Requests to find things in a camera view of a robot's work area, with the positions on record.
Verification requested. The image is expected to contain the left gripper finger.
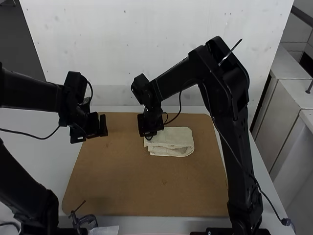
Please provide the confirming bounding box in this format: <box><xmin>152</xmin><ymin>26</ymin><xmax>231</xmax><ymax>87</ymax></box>
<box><xmin>87</xmin><ymin>112</ymin><xmax>99</xmax><ymax>140</ymax></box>
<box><xmin>98</xmin><ymin>114</ymin><xmax>109</xmax><ymax>137</ymax></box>

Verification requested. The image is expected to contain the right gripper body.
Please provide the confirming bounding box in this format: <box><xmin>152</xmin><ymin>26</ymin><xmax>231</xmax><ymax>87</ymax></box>
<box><xmin>136</xmin><ymin>107</ymin><xmax>164</xmax><ymax>137</ymax></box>

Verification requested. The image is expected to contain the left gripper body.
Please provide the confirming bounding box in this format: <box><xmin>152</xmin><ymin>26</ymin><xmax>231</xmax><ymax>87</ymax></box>
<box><xmin>58</xmin><ymin>97</ymin><xmax>91</xmax><ymax>128</ymax></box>

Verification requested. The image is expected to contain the pale towel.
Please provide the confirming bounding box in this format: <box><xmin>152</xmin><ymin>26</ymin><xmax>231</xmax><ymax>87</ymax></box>
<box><xmin>143</xmin><ymin>125</ymin><xmax>195</xmax><ymax>158</ymax></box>

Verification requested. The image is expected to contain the cork mat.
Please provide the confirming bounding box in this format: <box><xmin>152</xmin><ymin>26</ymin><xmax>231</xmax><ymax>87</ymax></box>
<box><xmin>62</xmin><ymin>112</ymin><xmax>232</xmax><ymax>218</ymax></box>

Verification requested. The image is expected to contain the black clamp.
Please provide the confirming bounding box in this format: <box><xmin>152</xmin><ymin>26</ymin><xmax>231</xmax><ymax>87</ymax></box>
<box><xmin>70</xmin><ymin>199</ymin><xmax>99</xmax><ymax>235</ymax></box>

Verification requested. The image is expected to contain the silver foil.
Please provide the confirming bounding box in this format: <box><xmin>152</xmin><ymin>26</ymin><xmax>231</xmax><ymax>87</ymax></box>
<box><xmin>89</xmin><ymin>224</ymin><xmax>120</xmax><ymax>235</ymax></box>

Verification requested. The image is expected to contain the grey metal cabinet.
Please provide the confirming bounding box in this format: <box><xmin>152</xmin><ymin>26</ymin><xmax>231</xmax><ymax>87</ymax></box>
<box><xmin>251</xmin><ymin>44</ymin><xmax>313</xmax><ymax>217</ymax></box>

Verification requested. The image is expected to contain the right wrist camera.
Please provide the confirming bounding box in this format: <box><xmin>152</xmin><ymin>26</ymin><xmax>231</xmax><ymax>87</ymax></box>
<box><xmin>139</xmin><ymin>129</ymin><xmax>157</xmax><ymax>138</ymax></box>

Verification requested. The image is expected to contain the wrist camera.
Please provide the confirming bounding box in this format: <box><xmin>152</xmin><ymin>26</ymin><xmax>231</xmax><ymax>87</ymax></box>
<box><xmin>139</xmin><ymin>129</ymin><xmax>157</xmax><ymax>138</ymax></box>
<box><xmin>69</xmin><ymin>125</ymin><xmax>88</xmax><ymax>144</ymax></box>

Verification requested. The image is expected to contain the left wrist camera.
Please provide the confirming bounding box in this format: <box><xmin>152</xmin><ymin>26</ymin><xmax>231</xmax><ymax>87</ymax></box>
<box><xmin>69</xmin><ymin>125</ymin><xmax>88</xmax><ymax>144</ymax></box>

